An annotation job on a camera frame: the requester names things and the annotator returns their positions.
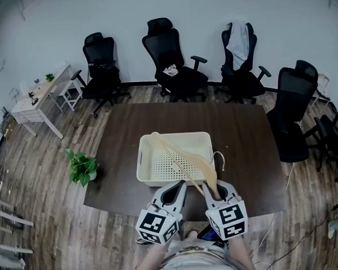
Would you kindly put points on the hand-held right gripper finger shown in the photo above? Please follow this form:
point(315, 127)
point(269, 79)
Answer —
point(232, 191)
point(209, 198)

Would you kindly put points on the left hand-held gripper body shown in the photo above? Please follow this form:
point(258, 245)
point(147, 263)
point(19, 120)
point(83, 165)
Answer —
point(158, 225)

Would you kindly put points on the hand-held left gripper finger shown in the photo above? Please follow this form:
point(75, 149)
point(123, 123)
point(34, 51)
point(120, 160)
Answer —
point(164, 189)
point(181, 200)

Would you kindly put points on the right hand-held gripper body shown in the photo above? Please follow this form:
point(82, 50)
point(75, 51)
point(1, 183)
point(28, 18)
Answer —
point(231, 220)

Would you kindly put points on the cream perforated plastic container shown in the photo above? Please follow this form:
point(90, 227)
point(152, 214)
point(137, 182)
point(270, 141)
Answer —
point(159, 167)

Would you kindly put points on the wooden clothes hanger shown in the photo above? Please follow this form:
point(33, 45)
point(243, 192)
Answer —
point(201, 161)

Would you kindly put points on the person's left forearm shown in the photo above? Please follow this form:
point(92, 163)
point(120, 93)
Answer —
point(153, 259)

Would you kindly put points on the person's right forearm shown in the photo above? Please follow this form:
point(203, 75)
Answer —
point(240, 255)

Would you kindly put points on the phone with blue screen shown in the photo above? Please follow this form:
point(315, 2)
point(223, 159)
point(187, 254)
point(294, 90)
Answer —
point(208, 233)

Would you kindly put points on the person's light printed shirt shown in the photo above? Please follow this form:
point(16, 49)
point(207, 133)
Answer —
point(192, 264)

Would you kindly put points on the green potted plant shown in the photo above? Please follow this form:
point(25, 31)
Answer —
point(80, 167)

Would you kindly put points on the black mesh office chair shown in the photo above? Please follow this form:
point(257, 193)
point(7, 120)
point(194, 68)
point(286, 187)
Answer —
point(328, 136)
point(241, 84)
point(164, 44)
point(294, 91)
point(100, 56)

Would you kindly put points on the pink crumpled item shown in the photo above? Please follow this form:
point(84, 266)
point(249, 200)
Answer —
point(170, 70)

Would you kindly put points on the white stool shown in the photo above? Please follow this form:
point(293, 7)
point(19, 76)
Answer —
point(68, 93)

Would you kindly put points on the grey garment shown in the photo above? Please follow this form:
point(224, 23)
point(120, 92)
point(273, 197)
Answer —
point(239, 46)

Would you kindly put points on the white side desk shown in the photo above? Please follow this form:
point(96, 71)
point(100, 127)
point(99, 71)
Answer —
point(43, 90)

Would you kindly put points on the small dark figurine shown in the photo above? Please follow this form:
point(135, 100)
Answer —
point(33, 99)

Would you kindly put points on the small green desk plant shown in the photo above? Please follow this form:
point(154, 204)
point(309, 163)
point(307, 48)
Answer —
point(50, 77)

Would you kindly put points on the white frame rack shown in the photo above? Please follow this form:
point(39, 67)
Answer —
point(9, 219)

